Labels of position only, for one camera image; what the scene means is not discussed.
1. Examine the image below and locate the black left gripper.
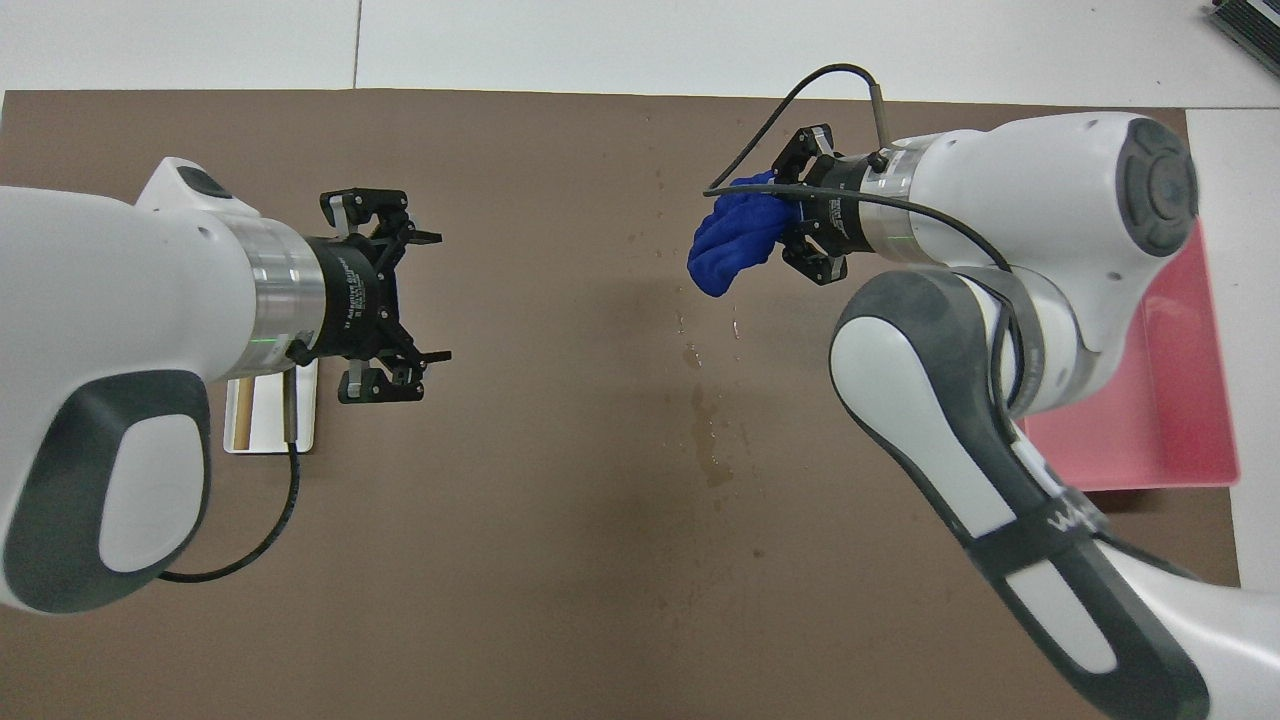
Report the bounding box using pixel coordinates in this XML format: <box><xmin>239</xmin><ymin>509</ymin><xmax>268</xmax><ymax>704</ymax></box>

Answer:
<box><xmin>305</xmin><ymin>188</ymin><xmax>453</xmax><ymax>404</ymax></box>

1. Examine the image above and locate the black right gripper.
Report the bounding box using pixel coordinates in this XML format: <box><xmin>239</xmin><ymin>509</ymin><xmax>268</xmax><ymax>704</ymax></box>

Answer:
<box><xmin>772</xmin><ymin>125</ymin><xmax>881</xmax><ymax>287</ymax></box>

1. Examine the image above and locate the blue towel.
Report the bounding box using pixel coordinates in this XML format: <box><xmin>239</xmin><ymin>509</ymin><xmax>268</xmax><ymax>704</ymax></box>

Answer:
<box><xmin>687</xmin><ymin>170</ymin><xmax>806</xmax><ymax>298</ymax></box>

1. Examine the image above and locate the white rack base tray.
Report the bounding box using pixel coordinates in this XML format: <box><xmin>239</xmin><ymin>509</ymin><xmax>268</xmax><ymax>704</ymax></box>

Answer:
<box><xmin>224</xmin><ymin>360</ymin><xmax>319</xmax><ymax>455</ymax></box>

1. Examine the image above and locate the brown table mat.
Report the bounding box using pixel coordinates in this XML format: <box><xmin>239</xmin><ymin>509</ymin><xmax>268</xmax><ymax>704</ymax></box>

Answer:
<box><xmin>0</xmin><ymin>88</ymin><xmax>1241</xmax><ymax>720</ymax></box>

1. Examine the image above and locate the pink plastic bin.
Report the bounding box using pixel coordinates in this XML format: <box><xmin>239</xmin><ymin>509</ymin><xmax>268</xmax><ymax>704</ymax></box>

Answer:
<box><xmin>1020</xmin><ymin>215</ymin><xmax>1241</xmax><ymax>491</ymax></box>

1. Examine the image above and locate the dark ribbed device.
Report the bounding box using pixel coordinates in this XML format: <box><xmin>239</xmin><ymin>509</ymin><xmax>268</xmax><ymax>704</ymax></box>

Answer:
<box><xmin>1205</xmin><ymin>0</ymin><xmax>1280</xmax><ymax>51</ymax></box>

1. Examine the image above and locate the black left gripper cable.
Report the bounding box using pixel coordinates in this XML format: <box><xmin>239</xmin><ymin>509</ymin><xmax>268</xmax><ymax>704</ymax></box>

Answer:
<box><xmin>158</xmin><ymin>345</ymin><xmax>303</xmax><ymax>585</ymax></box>

